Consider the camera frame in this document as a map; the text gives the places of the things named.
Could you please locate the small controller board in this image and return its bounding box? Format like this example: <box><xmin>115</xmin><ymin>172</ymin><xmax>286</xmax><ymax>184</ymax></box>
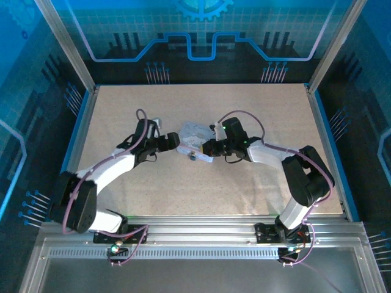
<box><xmin>106</xmin><ymin>241</ymin><xmax>129</xmax><ymax>259</ymax></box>
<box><xmin>277</xmin><ymin>245</ymin><xmax>302</xmax><ymax>260</ymax></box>

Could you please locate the grey metal tray panel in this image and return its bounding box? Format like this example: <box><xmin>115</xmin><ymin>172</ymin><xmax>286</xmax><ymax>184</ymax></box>
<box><xmin>16</xmin><ymin>237</ymin><xmax>391</xmax><ymax>293</ymax></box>

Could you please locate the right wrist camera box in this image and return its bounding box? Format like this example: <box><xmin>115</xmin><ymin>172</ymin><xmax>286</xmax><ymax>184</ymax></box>
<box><xmin>209</xmin><ymin>121</ymin><xmax>227</xmax><ymax>142</ymax></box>

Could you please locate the aluminium side rail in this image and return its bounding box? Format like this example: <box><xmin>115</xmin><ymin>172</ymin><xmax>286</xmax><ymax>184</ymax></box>
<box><xmin>59</xmin><ymin>85</ymin><xmax>101</xmax><ymax>178</ymax></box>

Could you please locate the aluminium mounting rail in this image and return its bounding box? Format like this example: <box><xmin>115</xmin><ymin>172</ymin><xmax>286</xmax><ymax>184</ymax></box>
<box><xmin>38</xmin><ymin>215</ymin><xmax>369</xmax><ymax>260</ymax></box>

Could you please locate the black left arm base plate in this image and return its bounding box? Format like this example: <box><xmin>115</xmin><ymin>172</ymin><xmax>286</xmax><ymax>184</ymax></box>
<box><xmin>93</xmin><ymin>224</ymin><xmax>150</xmax><ymax>245</ymax></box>

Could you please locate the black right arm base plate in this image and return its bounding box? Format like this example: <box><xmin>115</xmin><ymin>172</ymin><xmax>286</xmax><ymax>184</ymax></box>
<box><xmin>255</xmin><ymin>222</ymin><xmax>315</xmax><ymax>245</ymax></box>

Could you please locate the aluminium frame post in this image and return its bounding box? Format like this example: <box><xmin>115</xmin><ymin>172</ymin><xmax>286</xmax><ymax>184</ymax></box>
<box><xmin>307</xmin><ymin>0</ymin><xmax>367</xmax><ymax>94</ymax></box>
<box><xmin>32</xmin><ymin>0</ymin><xmax>100</xmax><ymax>94</ymax></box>

